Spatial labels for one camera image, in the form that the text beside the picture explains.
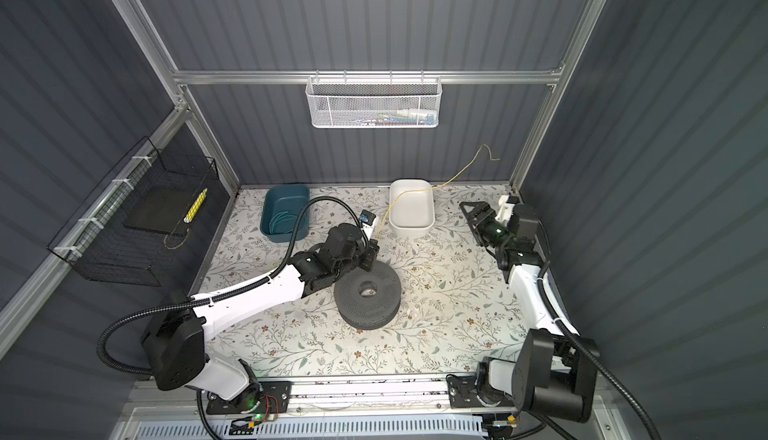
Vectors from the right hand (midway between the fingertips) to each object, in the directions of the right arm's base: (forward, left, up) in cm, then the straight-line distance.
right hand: (467, 214), depth 81 cm
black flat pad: (-3, +80, +7) cm, 81 cm away
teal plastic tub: (+18, +62, -19) cm, 67 cm away
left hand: (-6, +25, -5) cm, 26 cm away
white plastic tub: (+19, +14, -24) cm, 33 cm away
